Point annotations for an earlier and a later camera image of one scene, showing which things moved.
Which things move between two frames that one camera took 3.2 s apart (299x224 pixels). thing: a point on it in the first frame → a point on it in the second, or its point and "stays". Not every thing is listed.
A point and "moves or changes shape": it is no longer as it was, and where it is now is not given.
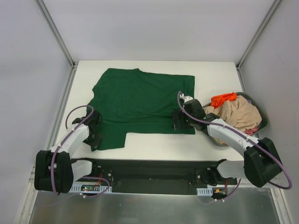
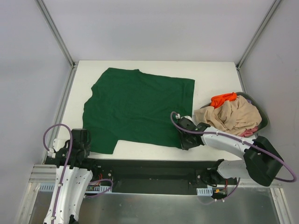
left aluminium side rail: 61,107 stays
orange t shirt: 217,101 stays
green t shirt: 130,101 moves or changes shape
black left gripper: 95,139 → 81,150
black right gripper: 177,121 → 187,141
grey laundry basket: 264,116 stays
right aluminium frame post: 256,35 stays
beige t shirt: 238,112 stays
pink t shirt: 250,131 stays
